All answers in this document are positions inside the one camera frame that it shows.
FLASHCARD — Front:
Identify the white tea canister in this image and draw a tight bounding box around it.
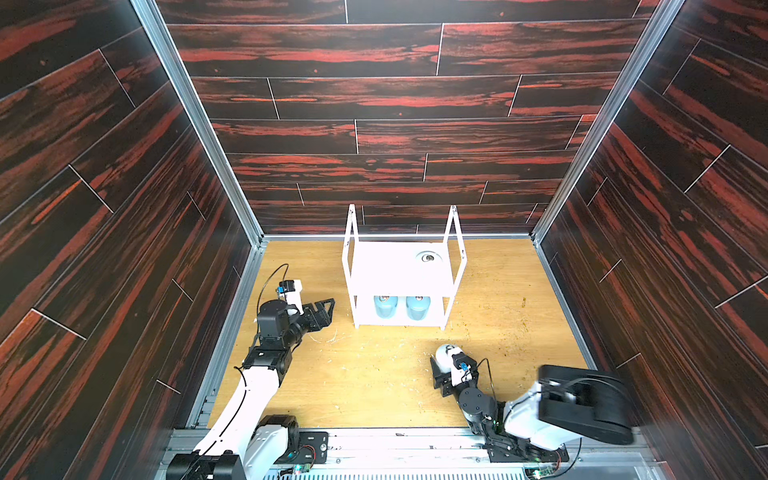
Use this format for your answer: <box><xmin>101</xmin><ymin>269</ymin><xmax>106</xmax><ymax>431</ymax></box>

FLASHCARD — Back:
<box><xmin>434</xmin><ymin>344</ymin><xmax>463</xmax><ymax>374</ymax></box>
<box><xmin>415</xmin><ymin>250</ymin><xmax>444</xmax><ymax>266</ymax></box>

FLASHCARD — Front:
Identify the teal tea canister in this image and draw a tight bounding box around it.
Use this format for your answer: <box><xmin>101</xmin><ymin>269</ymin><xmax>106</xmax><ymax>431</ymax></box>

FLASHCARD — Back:
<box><xmin>406</xmin><ymin>296</ymin><xmax>431</xmax><ymax>321</ymax></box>
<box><xmin>374</xmin><ymin>296</ymin><xmax>399</xmax><ymax>320</ymax></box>

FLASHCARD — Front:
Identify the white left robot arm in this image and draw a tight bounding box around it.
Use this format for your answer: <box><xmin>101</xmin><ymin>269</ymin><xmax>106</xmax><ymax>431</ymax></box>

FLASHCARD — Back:
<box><xmin>165</xmin><ymin>299</ymin><xmax>335</xmax><ymax>479</ymax></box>

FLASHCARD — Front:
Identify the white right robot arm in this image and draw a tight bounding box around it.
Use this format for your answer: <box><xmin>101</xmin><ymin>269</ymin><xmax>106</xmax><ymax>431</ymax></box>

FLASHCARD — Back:
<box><xmin>430</xmin><ymin>344</ymin><xmax>634</xmax><ymax>463</ymax></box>

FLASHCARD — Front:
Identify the white two-tier metal shelf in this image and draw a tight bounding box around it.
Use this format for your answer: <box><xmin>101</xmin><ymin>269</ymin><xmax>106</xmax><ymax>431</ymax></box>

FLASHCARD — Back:
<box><xmin>342</xmin><ymin>204</ymin><xmax>468</xmax><ymax>330</ymax></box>

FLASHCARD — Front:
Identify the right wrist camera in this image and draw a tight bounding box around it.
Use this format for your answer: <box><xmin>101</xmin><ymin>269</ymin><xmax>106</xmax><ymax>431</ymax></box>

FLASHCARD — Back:
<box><xmin>451</xmin><ymin>352</ymin><xmax>477</xmax><ymax>386</ymax></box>

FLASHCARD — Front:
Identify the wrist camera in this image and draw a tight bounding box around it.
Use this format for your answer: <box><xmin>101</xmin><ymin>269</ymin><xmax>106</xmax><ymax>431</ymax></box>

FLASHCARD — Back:
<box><xmin>451</xmin><ymin>352</ymin><xmax>477</xmax><ymax>386</ymax></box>
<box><xmin>276</xmin><ymin>280</ymin><xmax>304</xmax><ymax>315</ymax></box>

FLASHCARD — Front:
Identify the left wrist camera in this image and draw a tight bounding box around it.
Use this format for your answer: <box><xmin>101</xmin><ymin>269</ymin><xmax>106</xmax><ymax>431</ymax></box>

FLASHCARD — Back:
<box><xmin>276</xmin><ymin>280</ymin><xmax>304</xmax><ymax>315</ymax></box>

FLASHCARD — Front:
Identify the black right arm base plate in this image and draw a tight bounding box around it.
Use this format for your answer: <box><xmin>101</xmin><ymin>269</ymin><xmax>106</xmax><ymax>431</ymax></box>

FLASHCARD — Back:
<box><xmin>484</xmin><ymin>431</ymin><xmax>569</xmax><ymax>463</ymax></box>

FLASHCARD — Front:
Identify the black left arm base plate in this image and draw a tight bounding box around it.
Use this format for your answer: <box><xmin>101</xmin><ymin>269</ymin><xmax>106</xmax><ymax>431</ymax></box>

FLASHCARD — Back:
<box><xmin>276</xmin><ymin>430</ymin><xmax>329</xmax><ymax>465</ymax></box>

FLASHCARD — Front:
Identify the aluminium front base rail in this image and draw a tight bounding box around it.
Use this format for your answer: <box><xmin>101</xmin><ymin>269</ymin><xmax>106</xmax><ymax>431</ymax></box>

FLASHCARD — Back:
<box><xmin>154</xmin><ymin>427</ymin><xmax>667</xmax><ymax>480</ymax></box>

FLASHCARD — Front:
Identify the aluminium left corner post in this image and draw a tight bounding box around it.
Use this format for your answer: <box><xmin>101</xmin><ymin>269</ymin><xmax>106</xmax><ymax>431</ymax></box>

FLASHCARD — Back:
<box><xmin>130</xmin><ymin>0</ymin><xmax>265</xmax><ymax>248</ymax></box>

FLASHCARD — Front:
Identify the aluminium corner post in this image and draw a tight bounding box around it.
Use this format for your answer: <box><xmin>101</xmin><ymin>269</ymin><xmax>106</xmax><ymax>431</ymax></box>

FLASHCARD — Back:
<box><xmin>531</xmin><ymin>0</ymin><xmax>684</xmax><ymax>250</ymax></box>
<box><xmin>130</xmin><ymin>0</ymin><xmax>265</xmax><ymax>248</ymax></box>

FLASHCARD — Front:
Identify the aluminium right corner post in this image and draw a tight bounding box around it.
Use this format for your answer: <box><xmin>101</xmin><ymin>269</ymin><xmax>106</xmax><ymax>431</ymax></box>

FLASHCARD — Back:
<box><xmin>531</xmin><ymin>0</ymin><xmax>684</xmax><ymax>250</ymax></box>

